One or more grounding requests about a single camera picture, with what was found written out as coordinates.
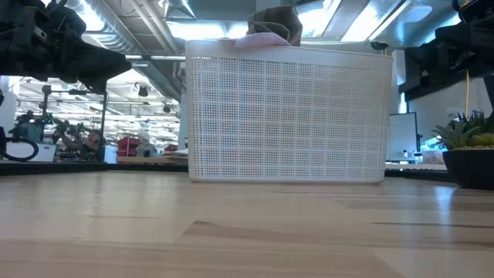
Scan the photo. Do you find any person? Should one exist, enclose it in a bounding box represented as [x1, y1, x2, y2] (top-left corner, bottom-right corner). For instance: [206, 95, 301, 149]
[52, 129, 103, 161]

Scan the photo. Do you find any potted succulent black pot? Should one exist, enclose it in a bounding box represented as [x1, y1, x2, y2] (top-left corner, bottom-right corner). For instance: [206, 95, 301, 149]
[431, 110, 494, 190]

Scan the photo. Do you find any white box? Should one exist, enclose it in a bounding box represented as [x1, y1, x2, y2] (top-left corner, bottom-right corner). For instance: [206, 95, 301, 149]
[6, 142, 59, 163]

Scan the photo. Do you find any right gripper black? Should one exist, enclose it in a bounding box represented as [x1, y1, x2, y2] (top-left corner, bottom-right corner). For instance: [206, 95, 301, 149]
[403, 0, 494, 88]

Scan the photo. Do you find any red bin stack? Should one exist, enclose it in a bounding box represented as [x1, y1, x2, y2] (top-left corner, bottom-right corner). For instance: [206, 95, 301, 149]
[117, 136, 142, 158]

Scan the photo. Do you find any white board panel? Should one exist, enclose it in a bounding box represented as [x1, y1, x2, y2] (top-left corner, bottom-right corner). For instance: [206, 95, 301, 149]
[387, 112, 420, 161]

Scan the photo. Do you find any white perforated plastic basket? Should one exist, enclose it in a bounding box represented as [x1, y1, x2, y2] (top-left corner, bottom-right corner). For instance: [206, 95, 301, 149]
[184, 38, 394, 185]

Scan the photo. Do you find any pink garment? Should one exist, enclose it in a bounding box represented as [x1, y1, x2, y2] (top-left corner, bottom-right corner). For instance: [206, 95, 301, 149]
[222, 32, 293, 49]

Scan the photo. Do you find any black looped cable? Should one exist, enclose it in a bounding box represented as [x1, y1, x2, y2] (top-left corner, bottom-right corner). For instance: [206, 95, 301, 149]
[0, 127, 40, 163]

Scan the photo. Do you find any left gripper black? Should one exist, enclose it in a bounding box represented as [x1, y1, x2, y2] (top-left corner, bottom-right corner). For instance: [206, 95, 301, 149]
[0, 0, 133, 94]

